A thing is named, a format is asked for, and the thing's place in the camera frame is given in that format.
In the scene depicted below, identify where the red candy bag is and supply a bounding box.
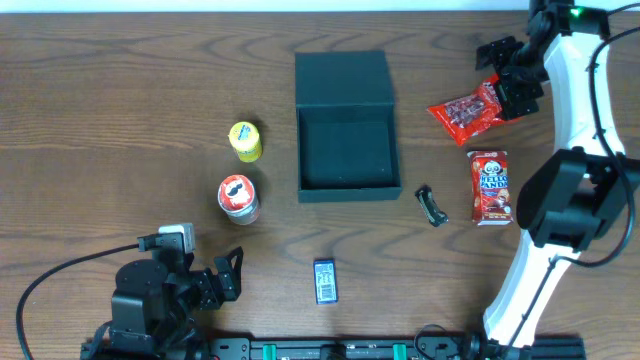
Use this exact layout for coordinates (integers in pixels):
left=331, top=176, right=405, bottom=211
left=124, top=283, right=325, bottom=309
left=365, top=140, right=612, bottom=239
left=427, top=74, right=506, bottom=146

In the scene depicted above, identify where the red Pringles can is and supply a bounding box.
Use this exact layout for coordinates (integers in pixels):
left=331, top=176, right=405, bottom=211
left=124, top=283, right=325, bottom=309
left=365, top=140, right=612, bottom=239
left=217, top=175, right=260, bottom=225

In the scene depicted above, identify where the red Hello Panda box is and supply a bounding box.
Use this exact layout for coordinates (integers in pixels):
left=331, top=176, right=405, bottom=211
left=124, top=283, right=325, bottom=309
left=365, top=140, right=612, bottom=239
left=467, top=150, right=513, bottom=226

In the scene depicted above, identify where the yellow small can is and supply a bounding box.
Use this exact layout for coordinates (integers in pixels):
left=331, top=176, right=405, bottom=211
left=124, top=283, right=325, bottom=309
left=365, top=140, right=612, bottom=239
left=228, top=121, right=262, bottom=163

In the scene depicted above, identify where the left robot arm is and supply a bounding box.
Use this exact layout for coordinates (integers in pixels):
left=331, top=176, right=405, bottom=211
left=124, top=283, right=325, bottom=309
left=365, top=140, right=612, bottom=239
left=81, top=247, right=244, bottom=359

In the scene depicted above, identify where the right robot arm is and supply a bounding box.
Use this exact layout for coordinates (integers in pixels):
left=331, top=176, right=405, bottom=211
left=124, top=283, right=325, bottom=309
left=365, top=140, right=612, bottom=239
left=464, top=0, right=639, bottom=359

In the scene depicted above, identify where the small blue packet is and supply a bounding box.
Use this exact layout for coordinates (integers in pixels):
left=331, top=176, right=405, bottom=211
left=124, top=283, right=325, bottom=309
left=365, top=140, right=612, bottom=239
left=313, top=260, right=338, bottom=305

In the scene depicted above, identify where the black folded clip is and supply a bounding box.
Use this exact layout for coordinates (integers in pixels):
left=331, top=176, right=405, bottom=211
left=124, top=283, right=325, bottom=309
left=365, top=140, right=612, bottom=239
left=415, top=185, right=449, bottom=227

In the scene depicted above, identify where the dark green open box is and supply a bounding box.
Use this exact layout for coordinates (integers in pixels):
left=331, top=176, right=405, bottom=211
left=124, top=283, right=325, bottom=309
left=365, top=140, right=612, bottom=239
left=295, top=50, right=402, bottom=203

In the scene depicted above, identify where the right black cable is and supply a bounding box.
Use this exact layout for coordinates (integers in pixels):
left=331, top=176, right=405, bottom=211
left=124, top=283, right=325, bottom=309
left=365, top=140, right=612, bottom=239
left=554, top=2, right=640, bottom=269

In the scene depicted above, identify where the black cable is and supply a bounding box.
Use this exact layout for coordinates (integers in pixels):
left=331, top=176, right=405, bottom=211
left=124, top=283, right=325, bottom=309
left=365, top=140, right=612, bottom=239
left=15, top=243, right=141, bottom=360
left=554, top=2, right=640, bottom=269

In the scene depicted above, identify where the left black cable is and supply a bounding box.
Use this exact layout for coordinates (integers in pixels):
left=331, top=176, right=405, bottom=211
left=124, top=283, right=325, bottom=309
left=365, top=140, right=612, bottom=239
left=15, top=243, right=141, bottom=360

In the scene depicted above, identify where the black mounting rail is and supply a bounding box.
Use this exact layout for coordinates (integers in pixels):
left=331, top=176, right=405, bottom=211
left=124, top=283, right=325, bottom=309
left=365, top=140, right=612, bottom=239
left=79, top=335, right=587, bottom=360

